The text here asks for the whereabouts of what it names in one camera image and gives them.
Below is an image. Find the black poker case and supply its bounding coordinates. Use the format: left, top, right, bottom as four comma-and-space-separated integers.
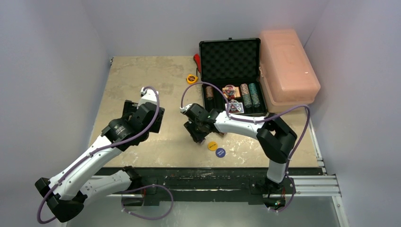
199, 38, 268, 116

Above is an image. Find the green poker chip roll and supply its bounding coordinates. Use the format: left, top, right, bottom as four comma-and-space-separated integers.
248, 83, 258, 96

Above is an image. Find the clear all in triangle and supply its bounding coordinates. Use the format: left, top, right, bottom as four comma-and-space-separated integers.
229, 99, 242, 113

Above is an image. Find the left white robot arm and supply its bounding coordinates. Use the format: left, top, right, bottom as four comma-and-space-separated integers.
35, 100, 164, 224

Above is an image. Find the yellow tape measure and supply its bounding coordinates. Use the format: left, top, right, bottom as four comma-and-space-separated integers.
186, 74, 198, 85

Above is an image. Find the red handled tool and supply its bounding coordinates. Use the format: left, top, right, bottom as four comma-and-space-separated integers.
193, 53, 201, 73

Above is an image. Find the black table rail frame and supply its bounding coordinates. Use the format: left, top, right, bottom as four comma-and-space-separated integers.
64, 166, 342, 208

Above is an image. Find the blue card deck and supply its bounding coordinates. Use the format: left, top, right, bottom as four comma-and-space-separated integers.
225, 102, 244, 114

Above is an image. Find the pink plastic storage box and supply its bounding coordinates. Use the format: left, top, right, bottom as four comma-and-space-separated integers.
259, 29, 321, 113

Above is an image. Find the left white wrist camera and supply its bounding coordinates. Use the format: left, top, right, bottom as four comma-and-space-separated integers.
138, 87, 159, 106

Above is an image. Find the clear round dealer button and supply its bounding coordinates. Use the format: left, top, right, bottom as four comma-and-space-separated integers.
225, 85, 236, 96

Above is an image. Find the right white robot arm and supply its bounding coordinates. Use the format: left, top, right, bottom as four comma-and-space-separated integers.
180, 103, 297, 192

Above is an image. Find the brown poker chip roll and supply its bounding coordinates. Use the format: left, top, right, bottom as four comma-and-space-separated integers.
205, 86, 214, 100

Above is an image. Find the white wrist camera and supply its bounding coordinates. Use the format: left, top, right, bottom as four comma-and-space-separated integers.
180, 104, 192, 114
138, 87, 159, 106

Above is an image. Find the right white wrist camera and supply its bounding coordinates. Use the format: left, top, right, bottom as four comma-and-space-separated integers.
180, 104, 192, 114

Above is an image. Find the blue small blind button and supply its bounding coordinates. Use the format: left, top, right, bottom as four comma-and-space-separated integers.
215, 148, 226, 158

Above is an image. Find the yellow big blind button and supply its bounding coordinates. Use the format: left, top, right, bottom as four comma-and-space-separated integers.
207, 141, 218, 151

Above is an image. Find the pink poker chip roll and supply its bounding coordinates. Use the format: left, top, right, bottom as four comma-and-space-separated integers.
240, 83, 250, 97

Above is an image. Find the dark green chip roll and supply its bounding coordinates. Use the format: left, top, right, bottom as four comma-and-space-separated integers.
251, 93, 261, 108

